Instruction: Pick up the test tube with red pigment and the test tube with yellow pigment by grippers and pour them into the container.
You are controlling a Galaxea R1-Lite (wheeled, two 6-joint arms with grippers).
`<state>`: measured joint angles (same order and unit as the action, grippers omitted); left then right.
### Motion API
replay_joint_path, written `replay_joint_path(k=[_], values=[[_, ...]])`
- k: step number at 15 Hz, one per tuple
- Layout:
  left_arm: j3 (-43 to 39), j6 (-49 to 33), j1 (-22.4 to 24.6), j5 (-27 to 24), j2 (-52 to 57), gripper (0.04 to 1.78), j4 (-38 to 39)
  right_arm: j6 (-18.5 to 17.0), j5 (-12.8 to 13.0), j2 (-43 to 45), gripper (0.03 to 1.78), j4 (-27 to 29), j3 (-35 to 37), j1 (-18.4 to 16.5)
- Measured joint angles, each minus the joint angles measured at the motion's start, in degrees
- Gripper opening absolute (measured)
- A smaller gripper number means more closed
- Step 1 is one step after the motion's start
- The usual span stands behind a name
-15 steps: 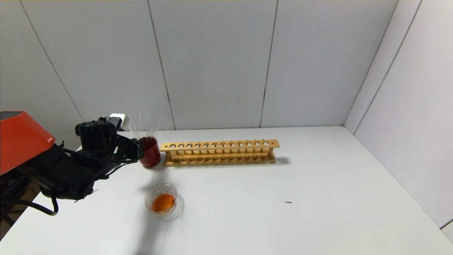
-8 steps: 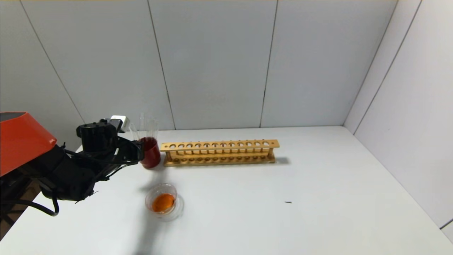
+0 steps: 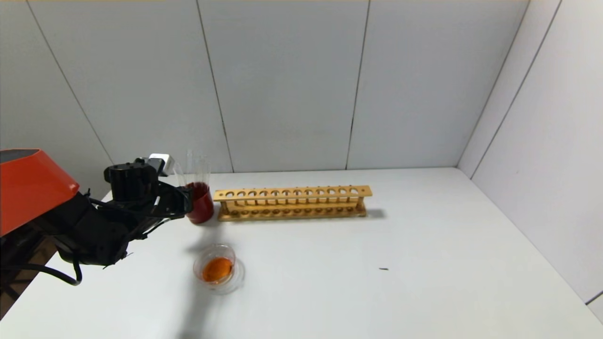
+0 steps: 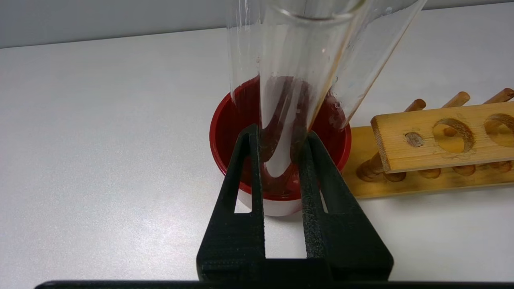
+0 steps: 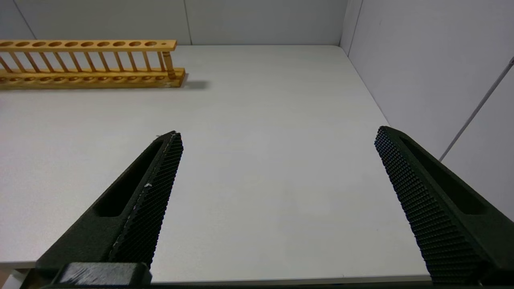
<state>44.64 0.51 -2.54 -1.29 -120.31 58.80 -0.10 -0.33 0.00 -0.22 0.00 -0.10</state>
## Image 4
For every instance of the test tube with red pigment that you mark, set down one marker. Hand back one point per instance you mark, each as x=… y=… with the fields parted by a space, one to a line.
x=243 y=48

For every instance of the wooden test tube rack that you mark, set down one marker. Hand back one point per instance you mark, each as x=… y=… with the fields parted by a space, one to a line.
x=425 y=140

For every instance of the red plastic cup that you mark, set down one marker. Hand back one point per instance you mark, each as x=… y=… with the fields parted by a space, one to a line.
x=229 y=132

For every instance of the test tube with yellow pigment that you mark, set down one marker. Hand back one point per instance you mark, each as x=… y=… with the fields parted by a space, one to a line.
x=293 y=80

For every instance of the clear empty glass tube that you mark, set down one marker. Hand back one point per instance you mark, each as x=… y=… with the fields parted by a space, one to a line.
x=373 y=60

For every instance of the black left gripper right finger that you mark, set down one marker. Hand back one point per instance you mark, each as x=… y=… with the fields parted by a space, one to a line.
x=341 y=237

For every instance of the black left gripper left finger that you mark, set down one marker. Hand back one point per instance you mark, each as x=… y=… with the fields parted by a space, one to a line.
x=237 y=237

